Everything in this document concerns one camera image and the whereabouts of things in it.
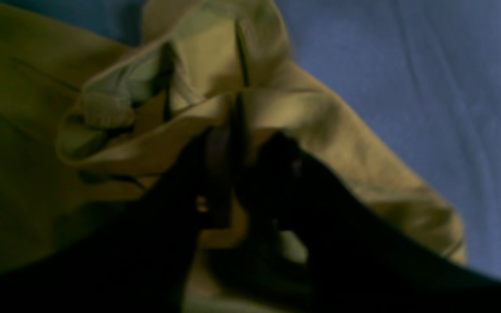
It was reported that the blue table cloth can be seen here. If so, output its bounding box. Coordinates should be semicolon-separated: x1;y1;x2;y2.
0;0;501;305

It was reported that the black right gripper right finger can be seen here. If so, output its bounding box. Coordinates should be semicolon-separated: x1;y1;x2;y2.
235;133;501;313

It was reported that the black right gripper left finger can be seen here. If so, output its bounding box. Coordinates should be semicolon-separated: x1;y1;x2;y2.
0;127;233;313

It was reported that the olive green t-shirt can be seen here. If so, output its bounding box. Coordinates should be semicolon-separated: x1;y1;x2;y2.
0;0;468;313

